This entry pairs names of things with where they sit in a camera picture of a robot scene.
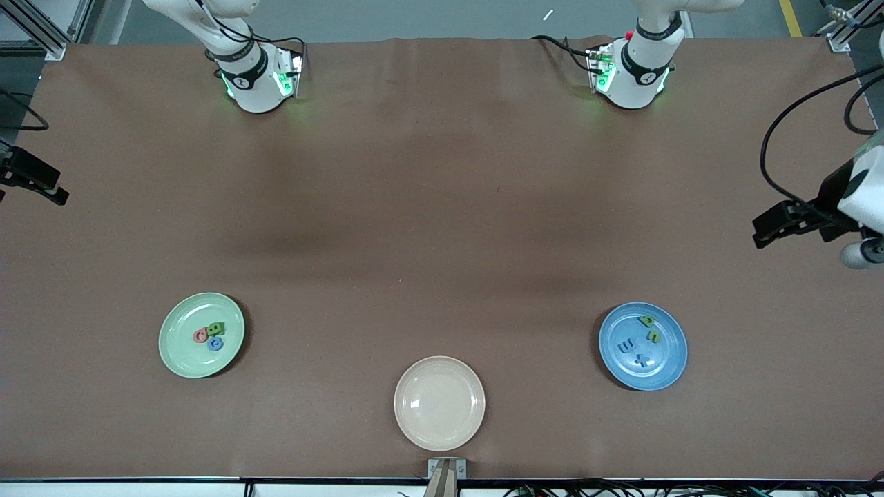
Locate blue round plate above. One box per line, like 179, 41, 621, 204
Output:
598, 302, 689, 392

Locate green round plate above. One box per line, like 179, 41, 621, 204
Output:
158, 292, 246, 379

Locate brown table mat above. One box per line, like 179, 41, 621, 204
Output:
0, 36, 884, 480

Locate beige round plate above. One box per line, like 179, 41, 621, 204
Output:
394, 355, 486, 452

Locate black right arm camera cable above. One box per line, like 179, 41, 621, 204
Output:
0, 90, 50, 132

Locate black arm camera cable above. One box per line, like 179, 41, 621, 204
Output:
0, 90, 50, 132
760, 66, 884, 208

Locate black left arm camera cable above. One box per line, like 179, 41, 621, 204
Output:
760, 66, 884, 208

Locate aluminium frame post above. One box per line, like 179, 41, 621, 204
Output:
0, 0, 94, 61
822, 0, 884, 53

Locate black right base cable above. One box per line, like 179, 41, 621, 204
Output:
242, 33, 307, 77

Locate black base cable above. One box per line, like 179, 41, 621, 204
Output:
242, 33, 307, 77
530, 35, 596, 73

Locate black left base cable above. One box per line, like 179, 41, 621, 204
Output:
530, 35, 596, 73

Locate tangled black floor cables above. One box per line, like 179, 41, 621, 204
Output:
503, 478, 884, 497

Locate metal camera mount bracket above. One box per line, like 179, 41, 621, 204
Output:
427, 458, 468, 480

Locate wooden mount post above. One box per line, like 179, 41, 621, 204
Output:
423, 461, 460, 497

